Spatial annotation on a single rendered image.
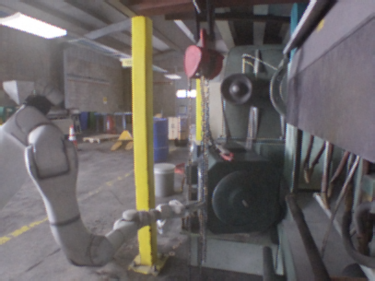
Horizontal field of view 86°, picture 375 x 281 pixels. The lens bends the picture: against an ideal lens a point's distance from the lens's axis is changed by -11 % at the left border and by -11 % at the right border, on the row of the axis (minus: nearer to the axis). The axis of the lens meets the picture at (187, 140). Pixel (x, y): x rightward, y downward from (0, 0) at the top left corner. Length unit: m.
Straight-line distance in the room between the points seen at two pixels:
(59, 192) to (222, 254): 1.33
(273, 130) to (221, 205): 1.07
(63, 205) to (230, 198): 0.92
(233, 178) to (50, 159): 0.94
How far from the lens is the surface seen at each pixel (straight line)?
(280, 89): 1.89
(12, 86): 8.69
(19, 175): 0.79
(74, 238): 0.63
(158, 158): 4.71
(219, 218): 1.35
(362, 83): 0.57
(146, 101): 1.42
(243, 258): 1.72
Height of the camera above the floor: 1.13
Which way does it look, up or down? 8 degrees down
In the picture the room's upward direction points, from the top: straight up
